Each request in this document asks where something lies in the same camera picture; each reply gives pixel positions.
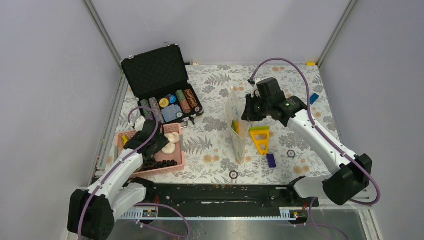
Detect yellow triangle toy block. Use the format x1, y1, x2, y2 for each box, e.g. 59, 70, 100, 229
249, 126, 270, 155

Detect black poker chip case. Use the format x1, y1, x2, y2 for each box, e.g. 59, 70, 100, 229
120, 44, 204, 124

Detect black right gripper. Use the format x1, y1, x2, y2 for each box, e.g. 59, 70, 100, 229
241, 93, 272, 122

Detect black toy grapes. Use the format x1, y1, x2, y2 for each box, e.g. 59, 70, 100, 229
140, 158, 178, 172

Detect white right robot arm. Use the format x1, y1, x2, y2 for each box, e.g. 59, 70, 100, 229
241, 78, 373, 206

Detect clear zip top bag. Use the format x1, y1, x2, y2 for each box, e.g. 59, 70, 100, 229
224, 86, 252, 164

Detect pink plastic basket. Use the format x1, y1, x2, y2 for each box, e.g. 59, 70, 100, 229
115, 123, 186, 178

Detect green toy pepper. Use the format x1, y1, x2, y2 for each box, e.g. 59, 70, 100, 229
231, 120, 237, 133

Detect yellow toy banana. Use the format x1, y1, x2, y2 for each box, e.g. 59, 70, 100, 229
122, 134, 129, 146

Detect blue toy brick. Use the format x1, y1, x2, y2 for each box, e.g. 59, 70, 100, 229
309, 93, 320, 105

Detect purple toy brick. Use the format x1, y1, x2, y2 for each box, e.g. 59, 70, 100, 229
266, 153, 277, 169

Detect brown poker chip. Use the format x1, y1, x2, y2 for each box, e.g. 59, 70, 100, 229
229, 170, 239, 180

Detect orange toy fruit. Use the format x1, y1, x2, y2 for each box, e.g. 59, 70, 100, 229
235, 121, 240, 135

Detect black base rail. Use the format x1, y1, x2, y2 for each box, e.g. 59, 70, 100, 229
123, 178, 319, 220

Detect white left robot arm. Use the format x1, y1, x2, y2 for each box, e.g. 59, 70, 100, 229
67, 120, 169, 240

